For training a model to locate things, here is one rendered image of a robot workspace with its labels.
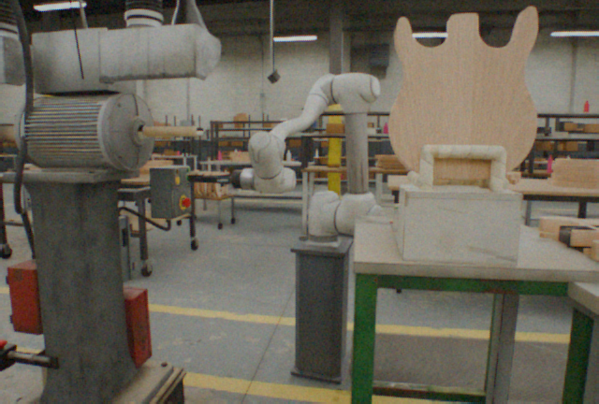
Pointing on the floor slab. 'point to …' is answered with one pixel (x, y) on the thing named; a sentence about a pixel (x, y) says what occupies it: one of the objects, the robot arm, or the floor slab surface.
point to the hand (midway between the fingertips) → (196, 178)
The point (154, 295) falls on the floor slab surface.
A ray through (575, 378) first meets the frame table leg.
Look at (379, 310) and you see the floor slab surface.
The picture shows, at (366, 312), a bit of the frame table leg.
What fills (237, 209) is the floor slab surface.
